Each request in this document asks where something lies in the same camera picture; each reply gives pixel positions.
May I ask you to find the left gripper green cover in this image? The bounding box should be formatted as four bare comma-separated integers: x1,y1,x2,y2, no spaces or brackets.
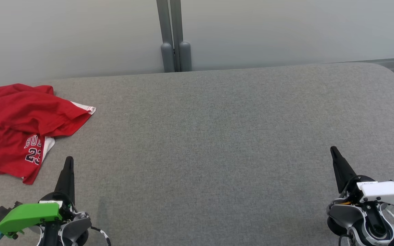
0,156,76,238

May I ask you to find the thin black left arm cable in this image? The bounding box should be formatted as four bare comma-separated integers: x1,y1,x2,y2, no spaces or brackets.
90,225,112,246

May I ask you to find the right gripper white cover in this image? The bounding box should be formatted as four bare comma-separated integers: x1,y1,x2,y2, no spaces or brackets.
330,146,394,207

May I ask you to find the red shorts white stripe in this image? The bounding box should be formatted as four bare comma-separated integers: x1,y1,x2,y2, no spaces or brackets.
0,84,96,138

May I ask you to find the red basketball jersey white trim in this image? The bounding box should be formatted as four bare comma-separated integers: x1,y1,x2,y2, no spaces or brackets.
0,129,56,185

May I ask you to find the grey metal frame rail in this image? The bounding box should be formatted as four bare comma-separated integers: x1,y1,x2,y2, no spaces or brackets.
320,57,394,65

